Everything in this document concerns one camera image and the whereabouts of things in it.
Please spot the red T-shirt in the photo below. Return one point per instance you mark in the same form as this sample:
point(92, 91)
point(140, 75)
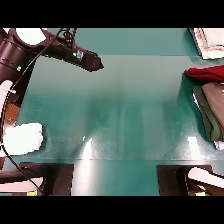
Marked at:
point(208, 74)

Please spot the dark blue garment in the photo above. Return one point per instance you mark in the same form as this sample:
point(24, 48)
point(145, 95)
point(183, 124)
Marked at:
point(195, 41)

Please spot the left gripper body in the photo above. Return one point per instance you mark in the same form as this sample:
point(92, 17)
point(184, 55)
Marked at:
point(89, 60)

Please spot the brown garment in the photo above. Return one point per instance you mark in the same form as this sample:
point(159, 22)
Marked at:
point(216, 100)

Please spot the green garment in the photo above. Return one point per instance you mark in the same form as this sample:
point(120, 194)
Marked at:
point(206, 116)

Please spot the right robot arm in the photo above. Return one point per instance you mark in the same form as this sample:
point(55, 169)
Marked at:
point(170, 180)

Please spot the pale garment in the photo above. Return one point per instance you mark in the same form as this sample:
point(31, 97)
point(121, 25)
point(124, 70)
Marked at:
point(219, 145)

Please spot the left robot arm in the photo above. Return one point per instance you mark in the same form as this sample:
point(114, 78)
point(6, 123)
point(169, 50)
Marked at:
point(15, 58)

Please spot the white garment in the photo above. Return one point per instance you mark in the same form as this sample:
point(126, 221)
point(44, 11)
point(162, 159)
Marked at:
point(23, 138)
point(213, 41)

